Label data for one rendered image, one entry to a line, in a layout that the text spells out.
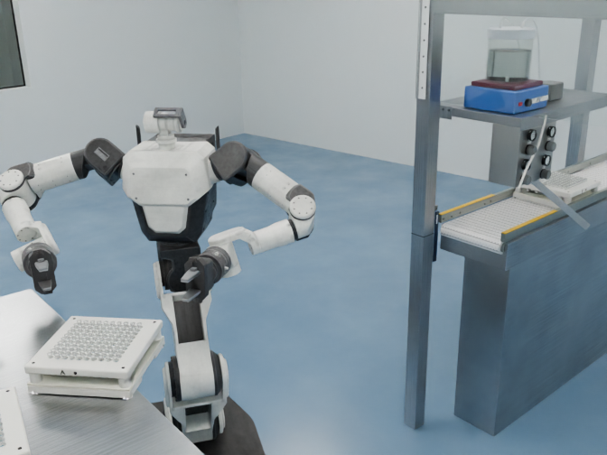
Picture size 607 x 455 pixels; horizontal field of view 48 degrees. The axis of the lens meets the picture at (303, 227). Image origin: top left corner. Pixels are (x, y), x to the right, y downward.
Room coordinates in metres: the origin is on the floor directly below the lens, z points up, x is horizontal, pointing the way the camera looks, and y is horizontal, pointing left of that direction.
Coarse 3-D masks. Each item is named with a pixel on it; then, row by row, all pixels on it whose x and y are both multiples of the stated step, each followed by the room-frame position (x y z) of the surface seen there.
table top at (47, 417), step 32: (0, 320) 1.69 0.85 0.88; (32, 320) 1.69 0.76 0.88; (64, 320) 1.68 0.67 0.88; (0, 352) 1.52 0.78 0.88; (32, 352) 1.52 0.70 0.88; (0, 384) 1.38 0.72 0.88; (32, 416) 1.25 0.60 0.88; (64, 416) 1.24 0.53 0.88; (96, 416) 1.24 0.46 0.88; (128, 416) 1.24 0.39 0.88; (160, 416) 1.24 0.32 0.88; (32, 448) 1.14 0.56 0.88; (64, 448) 1.14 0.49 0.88; (96, 448) 1.14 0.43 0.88; (128, 448) 1.13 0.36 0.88; (160, 448) 1.13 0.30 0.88; (192, 448) 1.13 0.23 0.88
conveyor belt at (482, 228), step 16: (592, 176) 2.95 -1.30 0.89; (496, 208) 2.54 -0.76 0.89; (512, 208) 2.54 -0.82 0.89; (528, 208) 2.53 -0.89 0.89; (544, 208) 2.53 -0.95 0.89; (448, 224) 2.37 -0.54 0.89; (464, 224) 2.36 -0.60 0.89; (480, 224) 2.36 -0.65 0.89; (496, 224) 2.36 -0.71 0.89; (512, 224) 2.35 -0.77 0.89; (464, 240) 2.29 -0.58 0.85; (480, 240) 2.24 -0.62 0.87; (496, 240) 2.20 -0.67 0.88
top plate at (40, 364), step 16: (96, 320) 1.54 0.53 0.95; (112, 320) 1.54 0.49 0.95; (128, 320) 1.54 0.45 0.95; (144, 320) 1.54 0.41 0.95; (160, 320) 1.54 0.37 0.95; (128, 336) 1.46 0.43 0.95; (144, 336) 1.46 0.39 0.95; (64, 352) 1.39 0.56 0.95; (128, 352) 1.39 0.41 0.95; (144, 352) 1.41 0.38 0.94; (32, 368) 1.33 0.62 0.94; (48, 368) 1.33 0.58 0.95; (64, 368) 1.32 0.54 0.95; (80, 368) 1.32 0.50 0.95; (96, 368) 1.32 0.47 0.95; (112, 368) 1.32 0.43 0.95; (128, 368) 1.32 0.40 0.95
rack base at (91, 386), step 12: (156, 348) 1.49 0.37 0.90; (144, 360) 1.42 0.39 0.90; (144, 372) 1.39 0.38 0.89; (36, 384) 1.33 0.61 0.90; (48, 384) 1.33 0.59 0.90; (60, 384) 1.33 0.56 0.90; (72, 384) 1.33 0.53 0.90; (84, 384) 1.33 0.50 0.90; (96, 384) 1.33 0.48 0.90; (108, 384) 1.33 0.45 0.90; (132, 384) 1.32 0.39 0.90; (108, 396) 1.31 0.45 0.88; (120, 396) 1.31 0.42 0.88
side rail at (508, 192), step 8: (592, 160) 3.11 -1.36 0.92; (600, 160) 3.16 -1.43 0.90; (568, 168) 2.96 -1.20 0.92; (576, 168) 3.01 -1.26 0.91; (504, 192) 2.63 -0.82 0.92; (512, 192) 2.67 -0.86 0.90; (488, 200) 2.56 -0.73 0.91; (496, 200) 2.60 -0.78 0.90; (464, 208) 2.46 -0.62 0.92; (472, 208) 2.50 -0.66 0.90; (480, 208) 2.53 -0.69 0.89; (440, 216) 2.37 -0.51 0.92; (448, 216) 2.40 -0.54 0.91; (456, 216) 2.43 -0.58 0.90
